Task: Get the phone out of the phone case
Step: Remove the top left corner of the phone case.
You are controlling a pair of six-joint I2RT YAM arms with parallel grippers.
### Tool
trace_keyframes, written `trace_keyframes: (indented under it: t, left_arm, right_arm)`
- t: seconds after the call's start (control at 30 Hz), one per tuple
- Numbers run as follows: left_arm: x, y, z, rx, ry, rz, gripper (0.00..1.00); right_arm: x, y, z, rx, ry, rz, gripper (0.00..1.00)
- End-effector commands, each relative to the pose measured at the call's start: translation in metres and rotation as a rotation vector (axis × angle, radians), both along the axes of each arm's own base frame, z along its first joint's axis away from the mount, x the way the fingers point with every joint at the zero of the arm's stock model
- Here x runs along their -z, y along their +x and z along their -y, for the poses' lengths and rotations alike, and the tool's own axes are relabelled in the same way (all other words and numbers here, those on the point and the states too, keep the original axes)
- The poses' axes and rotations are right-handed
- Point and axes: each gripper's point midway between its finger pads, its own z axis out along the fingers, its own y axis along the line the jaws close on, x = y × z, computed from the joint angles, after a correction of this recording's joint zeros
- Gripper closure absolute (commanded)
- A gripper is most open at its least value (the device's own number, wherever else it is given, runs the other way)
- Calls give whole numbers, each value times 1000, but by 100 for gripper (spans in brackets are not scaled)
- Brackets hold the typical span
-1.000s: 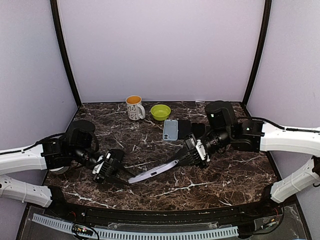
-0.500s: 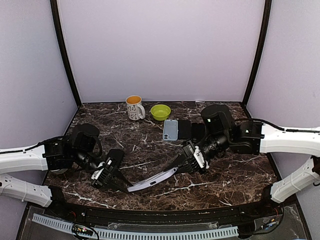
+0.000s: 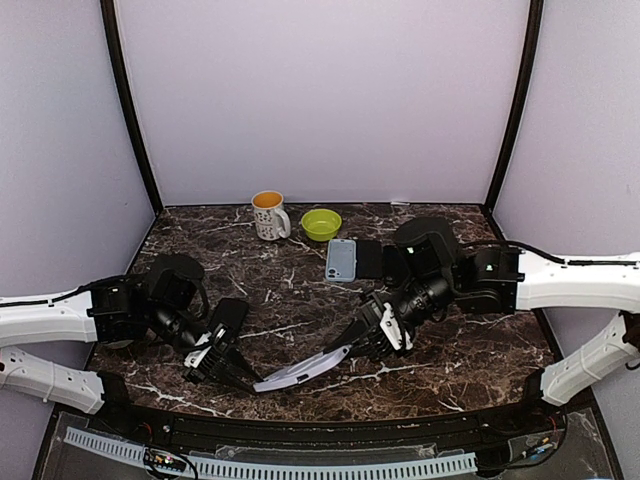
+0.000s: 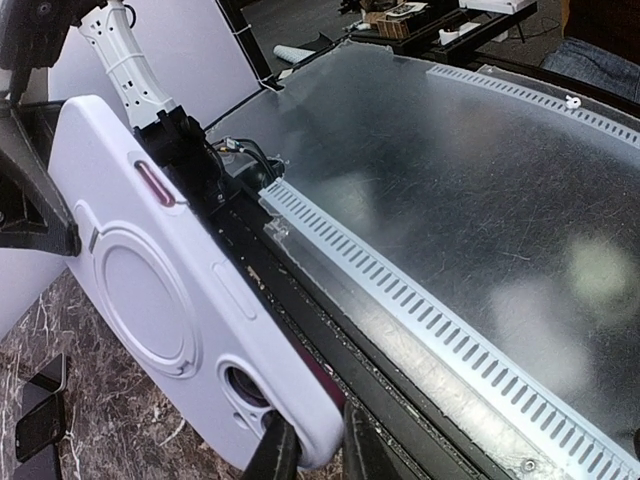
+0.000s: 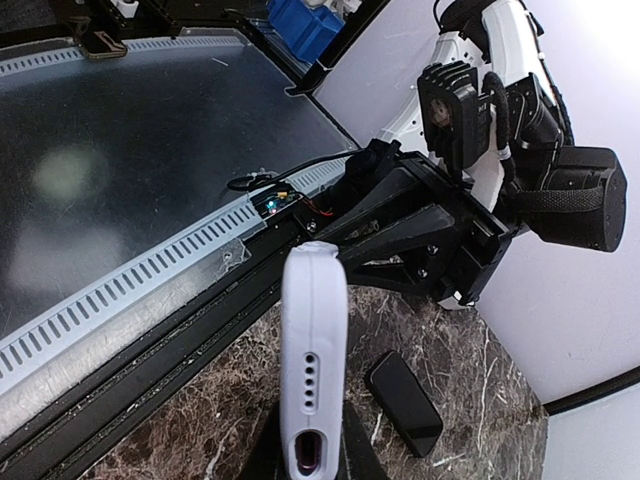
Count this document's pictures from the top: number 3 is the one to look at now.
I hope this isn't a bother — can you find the light blue phone case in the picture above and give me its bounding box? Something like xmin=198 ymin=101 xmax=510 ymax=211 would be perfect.
xmin=325 ymin=239 xmax=357 ymax=283

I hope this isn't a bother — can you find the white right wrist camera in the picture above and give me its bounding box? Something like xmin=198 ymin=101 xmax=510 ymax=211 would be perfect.
xmin=378 ymin=302 xmax=415 ymax=354

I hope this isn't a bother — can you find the dark green phone case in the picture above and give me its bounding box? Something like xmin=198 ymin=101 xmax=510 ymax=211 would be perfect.
xmin=382 ymin=245 xmax=410 ymax=289

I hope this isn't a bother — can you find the black left corner post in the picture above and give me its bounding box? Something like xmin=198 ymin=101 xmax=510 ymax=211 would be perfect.
xmin=99 ymin=0 xmax=164 ymax=216

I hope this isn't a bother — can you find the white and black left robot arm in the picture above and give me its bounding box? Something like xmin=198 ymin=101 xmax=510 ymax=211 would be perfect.
xmin=1 ymin=254 xmax=261 ymax=436

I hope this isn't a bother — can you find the white patterned mug orange inside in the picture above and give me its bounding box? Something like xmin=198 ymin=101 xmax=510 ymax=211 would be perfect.
xmin=251 ymin=191 xmax=291 ymax=241

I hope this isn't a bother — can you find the black phone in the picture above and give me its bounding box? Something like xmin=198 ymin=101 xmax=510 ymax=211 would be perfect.
xmin=208 ymin=298 xmax=249 ymax=344
xmin=356 ymin=239 xmax=383 ymax=280

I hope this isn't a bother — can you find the white slotted cable duct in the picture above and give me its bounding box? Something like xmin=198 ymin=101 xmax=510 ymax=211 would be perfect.
xmin=63 ymin=427 xmax=478 ymax=479

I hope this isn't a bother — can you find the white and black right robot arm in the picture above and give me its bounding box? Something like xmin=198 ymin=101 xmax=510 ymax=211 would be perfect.
xmin=325 ymin=217 xmax=639 ymax=434

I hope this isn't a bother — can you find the black right corner post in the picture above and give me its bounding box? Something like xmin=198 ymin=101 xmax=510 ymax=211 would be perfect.
xmin=483 ymin=0 xmax=544 ymax=215

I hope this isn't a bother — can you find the small green circuit board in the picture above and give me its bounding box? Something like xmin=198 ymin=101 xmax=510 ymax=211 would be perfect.
xmin=142 ymin=448 xmax=187 ymax=475

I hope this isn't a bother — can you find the black front table rail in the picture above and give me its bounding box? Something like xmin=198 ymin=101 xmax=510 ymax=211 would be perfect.
xmin=49 ymin=384 xmax=596 ymax=454

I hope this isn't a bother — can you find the black corner post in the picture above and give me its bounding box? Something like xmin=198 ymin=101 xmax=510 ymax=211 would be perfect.
xmin=483 ymin=0 xmax=544 ymax=215
xmin=99 ymin=0 xmax=164 ymax=216

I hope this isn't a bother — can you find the lime green plastic bowl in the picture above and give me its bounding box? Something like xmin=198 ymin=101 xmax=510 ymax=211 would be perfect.
xmin=301 ymin=209 xmax=342 ymax=242

